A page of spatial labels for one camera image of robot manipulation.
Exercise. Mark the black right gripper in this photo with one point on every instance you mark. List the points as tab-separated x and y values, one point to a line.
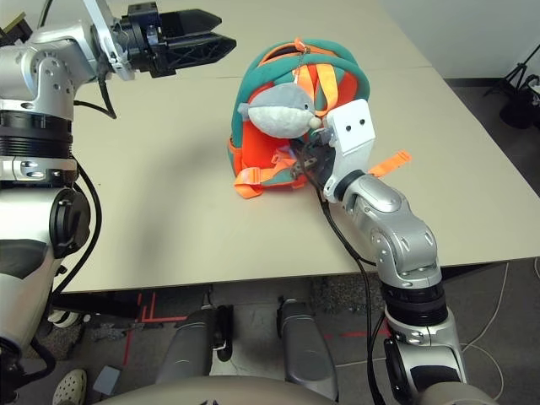
320	162

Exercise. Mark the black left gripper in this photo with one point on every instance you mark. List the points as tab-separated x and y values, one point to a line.
145	42

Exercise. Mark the orange teal backpack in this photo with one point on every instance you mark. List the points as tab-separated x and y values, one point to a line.
261	67

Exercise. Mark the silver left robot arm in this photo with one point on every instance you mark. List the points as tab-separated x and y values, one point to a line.
46	76

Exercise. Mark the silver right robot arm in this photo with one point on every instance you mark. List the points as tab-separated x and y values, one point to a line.
401	240

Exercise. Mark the grey white plush whale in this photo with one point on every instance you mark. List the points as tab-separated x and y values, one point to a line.
278	116

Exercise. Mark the grey right robot leg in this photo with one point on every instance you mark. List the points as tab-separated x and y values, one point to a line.
304	346

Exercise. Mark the grey robot leg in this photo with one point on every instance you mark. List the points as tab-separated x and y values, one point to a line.
190	341
304	346

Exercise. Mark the grey left robot leg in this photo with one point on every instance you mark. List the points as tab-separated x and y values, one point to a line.
190	341

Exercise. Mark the black bag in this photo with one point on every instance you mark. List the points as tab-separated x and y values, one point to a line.
521	109

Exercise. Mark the black tripod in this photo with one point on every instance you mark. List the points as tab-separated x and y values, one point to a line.
516	71

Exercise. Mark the grey robot torso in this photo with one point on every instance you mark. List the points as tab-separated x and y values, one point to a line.
211	392

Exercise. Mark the white black sneaker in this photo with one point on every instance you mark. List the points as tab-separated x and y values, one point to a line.
65	319

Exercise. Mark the grey foot pedal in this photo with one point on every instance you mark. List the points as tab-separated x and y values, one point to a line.
107	379

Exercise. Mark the white perforated clog shoe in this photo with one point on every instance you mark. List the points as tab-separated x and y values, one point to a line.
71	386

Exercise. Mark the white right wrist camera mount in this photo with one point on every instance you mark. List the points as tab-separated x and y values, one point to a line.
350	135

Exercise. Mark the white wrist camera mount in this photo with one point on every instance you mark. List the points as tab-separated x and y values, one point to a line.
105	34
350	135

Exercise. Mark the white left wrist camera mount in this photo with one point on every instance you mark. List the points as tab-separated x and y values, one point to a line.
105	34

